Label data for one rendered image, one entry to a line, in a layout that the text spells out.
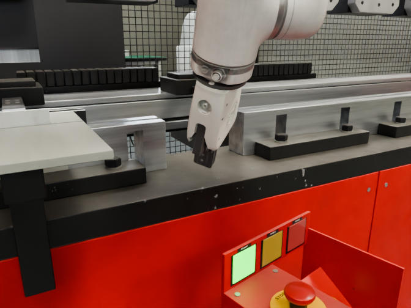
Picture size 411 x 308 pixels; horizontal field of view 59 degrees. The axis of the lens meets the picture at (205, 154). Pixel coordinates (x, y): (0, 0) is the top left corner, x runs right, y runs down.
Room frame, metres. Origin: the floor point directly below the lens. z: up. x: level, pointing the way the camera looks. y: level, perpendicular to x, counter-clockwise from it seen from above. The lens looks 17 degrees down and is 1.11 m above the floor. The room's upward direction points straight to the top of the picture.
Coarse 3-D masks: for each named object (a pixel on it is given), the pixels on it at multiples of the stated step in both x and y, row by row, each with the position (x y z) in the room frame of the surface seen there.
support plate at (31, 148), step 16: (64, 112) 0.59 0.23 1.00; (16, 128) 0.48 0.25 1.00; (32, 128) 0.48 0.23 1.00; (48, 128) 0.48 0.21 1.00; (64, 128) 0.48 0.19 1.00; (80, 128) 0.48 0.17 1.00; (0, 144) 0.40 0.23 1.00; (16, 144) 0.40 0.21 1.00; (32, 144) 0.40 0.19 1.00; (48, 144) 0.40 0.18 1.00; (64, 144) 0.40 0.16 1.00; (80, 144) 0.40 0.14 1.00; (96, 144) 0.40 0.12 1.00; (0, 160) 0.34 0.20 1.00; (16, 160) 0.34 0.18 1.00; (32, 160) 0.34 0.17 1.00; (48, 160) 0.35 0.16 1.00; (64, 160) 0.35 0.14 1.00; (80, 160) 0.36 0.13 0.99; (96, 160) 0.37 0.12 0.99
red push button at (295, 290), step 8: (288, 288) 0.40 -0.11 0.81; (296, 288) 0.40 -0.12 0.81; (304, 288) 0.40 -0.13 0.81; (312, 288) 0.40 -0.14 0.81; (288, 296) 0.39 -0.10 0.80; (296, 296) 0.38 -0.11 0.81; (304, 296) 0.38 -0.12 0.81; (312, 296) 0.38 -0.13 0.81; (296, 304) 0.38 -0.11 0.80; (304, 304) 0.38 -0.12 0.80
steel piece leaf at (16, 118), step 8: (0, 112) 0.48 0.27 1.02; (8, 112) 0.48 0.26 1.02; (16, 112) 0.49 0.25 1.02; (24, 112) 0.49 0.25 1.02; (32, 112) 0.50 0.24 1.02; (40, 112) 0.50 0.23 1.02; (48, 112) 0.51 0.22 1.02; (0, 120) 0.48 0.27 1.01; (8, 120) 0.48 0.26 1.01; (16, 120) 0.49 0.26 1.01; (24, 120) 0.49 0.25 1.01; (32, 120) 0.50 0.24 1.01; (40, 120) 0.50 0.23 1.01; (48, 120) 0.50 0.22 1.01
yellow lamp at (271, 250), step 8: (280, 232) 0.50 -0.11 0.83; (264, 240) 0.48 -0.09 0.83; (272, 240) 0.49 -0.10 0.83; (280, 240) 0.50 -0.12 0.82; (264, 248) 0.48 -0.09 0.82; (272, 248) 0.49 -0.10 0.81; (280, 248) 0.50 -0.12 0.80; (264, 256) 0.48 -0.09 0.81; (272, 256) 0.49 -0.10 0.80; (280, 256) 0.50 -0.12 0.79; (264, 264) 0.48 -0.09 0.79
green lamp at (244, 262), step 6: (252, 246) 0.46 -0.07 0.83; (240, 252) 0.44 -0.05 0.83; (246, 252) 0.45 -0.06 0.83; (252, 252) 0.46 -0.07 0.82; (234, 258) 0.43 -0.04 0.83; (240, 258) 0.44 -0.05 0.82; (246, 258) 0.45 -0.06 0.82; (252, 258) 0.46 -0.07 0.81; (234, 264) 0.43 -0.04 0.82; (240, 264) 0.44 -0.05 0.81; (246, 264) 0.45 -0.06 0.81; (252, 264) 0.46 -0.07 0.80; (234, 270) 0.43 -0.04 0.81; (240, 270) 0.44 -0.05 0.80; (246, 270) 0.45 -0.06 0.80; (252, 270) 0.46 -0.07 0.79; (234, 276) 0.44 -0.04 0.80; (240, 276) 0.44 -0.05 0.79; (234, 282) 0.44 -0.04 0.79
